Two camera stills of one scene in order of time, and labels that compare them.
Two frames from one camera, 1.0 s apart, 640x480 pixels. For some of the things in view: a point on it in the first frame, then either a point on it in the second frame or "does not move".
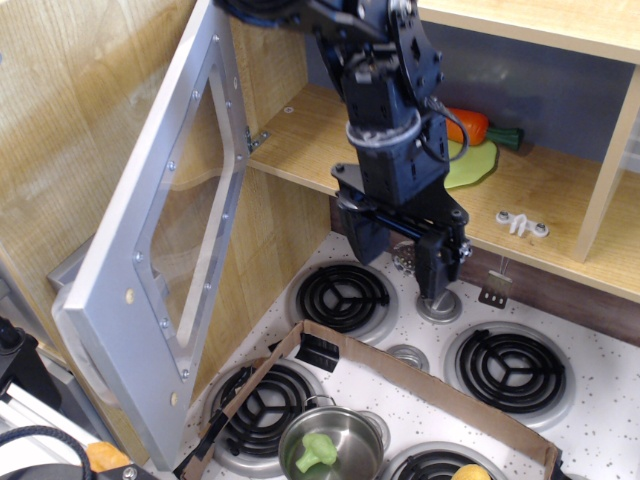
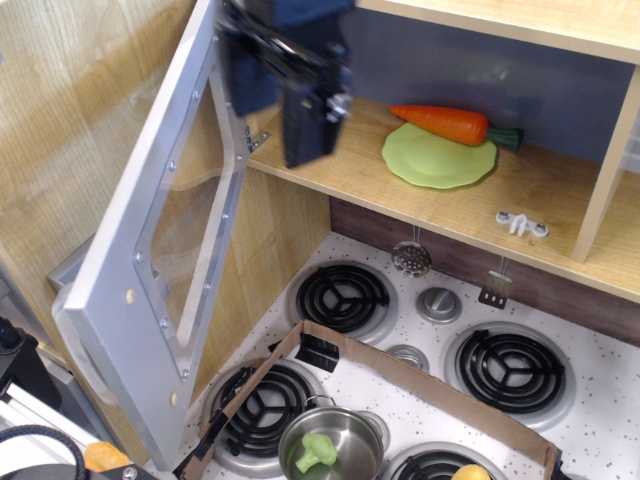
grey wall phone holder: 67,271 does not move
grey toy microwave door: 137,303 does not move
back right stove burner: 513,371 does not move
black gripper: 438,217 to 303,40
